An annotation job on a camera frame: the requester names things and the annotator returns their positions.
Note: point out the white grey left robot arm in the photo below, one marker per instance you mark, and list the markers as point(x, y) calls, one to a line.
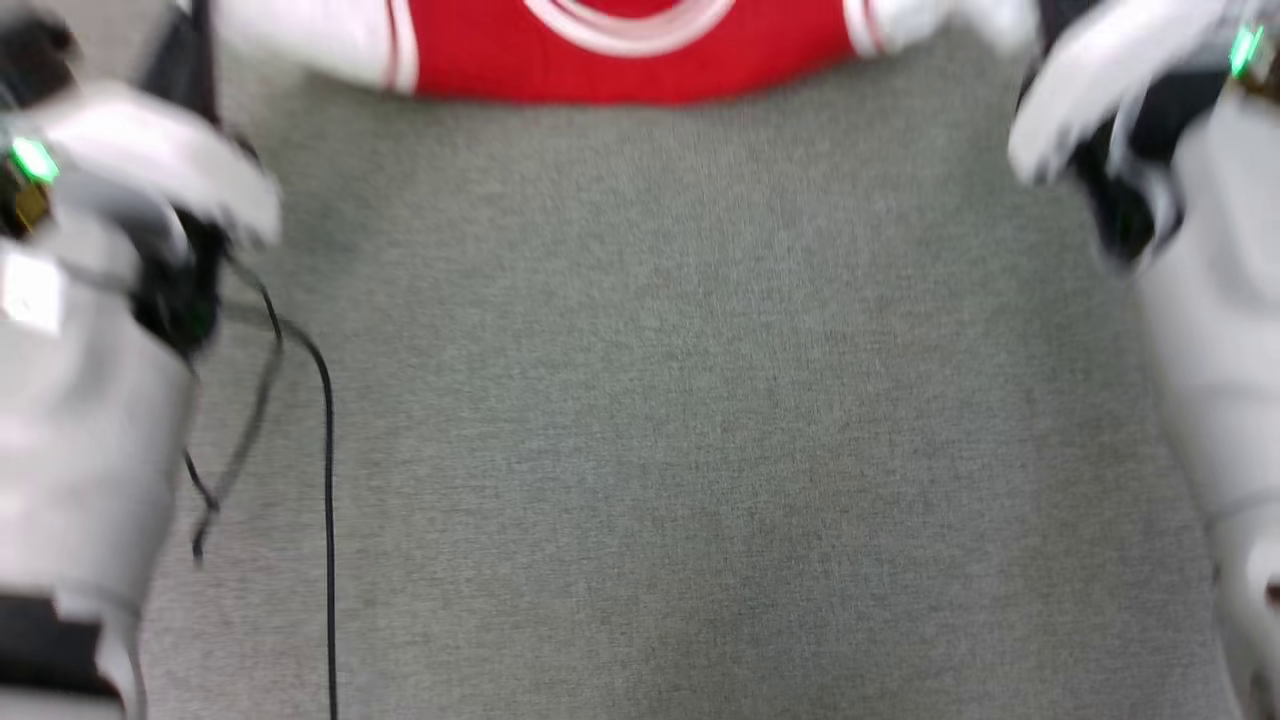
point(90, 430)

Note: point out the red and white shirt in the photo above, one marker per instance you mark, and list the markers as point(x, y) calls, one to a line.
point(630, 60)

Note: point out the grey fabric sofa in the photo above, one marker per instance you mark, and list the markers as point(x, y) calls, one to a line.
point(700, 400)

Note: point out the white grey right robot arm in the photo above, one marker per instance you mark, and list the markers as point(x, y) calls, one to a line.
point(1215, 330)

